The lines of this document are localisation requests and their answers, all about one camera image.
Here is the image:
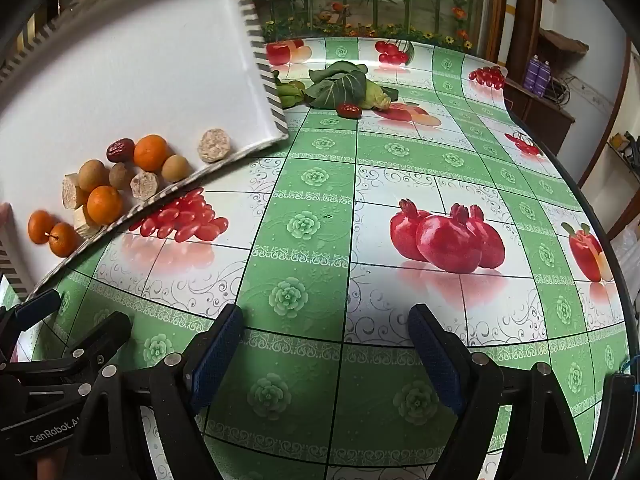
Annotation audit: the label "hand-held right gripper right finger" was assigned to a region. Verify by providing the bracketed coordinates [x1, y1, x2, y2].
[407, 304, 591, 480]

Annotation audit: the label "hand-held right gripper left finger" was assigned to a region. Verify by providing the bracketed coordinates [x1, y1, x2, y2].
[65, 304, 246, 480]

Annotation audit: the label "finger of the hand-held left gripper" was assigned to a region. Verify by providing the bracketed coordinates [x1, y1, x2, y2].
[30, 310, 133, 377]
[0, 287, 62, 342]

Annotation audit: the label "beige crumbly cake piece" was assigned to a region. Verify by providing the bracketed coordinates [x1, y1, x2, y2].
[129, 170, 161, 202]

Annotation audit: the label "brown longan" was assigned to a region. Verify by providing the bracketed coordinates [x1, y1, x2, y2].
[78, 159, 111, 193]
[161, 154, 191, 183]
[108, 162, 136, 191]

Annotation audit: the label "white tray with striped rim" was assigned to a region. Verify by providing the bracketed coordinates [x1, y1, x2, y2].
[0, 0, 289, 302]

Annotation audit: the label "orange mandarin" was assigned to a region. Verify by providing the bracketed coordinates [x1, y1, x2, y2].
[48, 222, 82, 259]
[27, 210, 56, 246]
[133, 134, 169, 172]
[87, 185, 124, 226]

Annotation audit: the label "green fruit printed tablecloth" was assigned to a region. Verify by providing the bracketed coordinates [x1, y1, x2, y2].
[0, 35, 636, 480]

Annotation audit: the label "wooden side cabinet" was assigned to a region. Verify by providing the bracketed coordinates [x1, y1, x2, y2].
[502, 30, 591, 157]

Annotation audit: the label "dark green leaves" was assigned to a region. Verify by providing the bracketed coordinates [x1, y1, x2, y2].
[306, 61, 371, 109]

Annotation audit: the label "tangled cables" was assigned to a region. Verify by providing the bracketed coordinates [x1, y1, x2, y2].
[550, 72, 588, 108]

